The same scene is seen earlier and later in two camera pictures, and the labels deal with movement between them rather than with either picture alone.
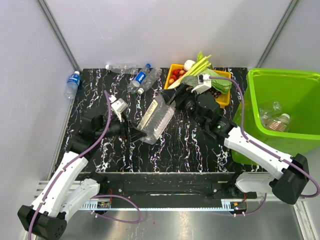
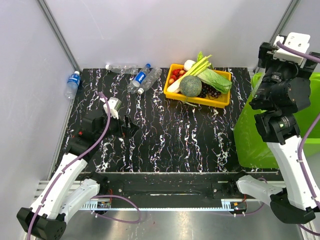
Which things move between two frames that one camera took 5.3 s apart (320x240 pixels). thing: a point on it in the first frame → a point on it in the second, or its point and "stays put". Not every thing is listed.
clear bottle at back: [131, 69] stays put
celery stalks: [197, 68] stays put
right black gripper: [182, 93] → [265, 58]
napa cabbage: [222, 85] stays put
